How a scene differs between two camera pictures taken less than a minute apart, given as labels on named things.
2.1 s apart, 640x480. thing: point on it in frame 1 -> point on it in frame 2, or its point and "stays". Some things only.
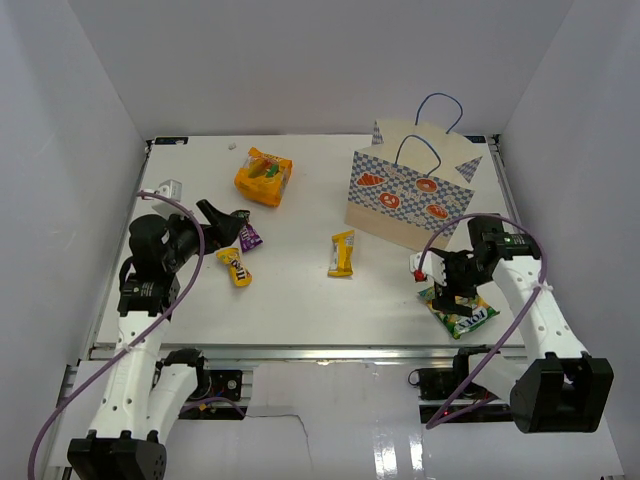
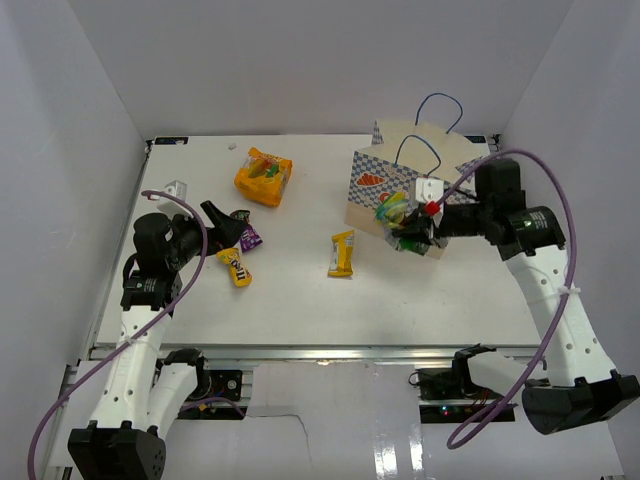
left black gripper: (223, 228) stays
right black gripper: (444, 296) -> (419, 226)
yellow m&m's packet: (232, 256) stays
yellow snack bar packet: (341, 257) stays
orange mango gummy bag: (263, 177) stays
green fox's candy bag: (458, 325) -> (389, 210)
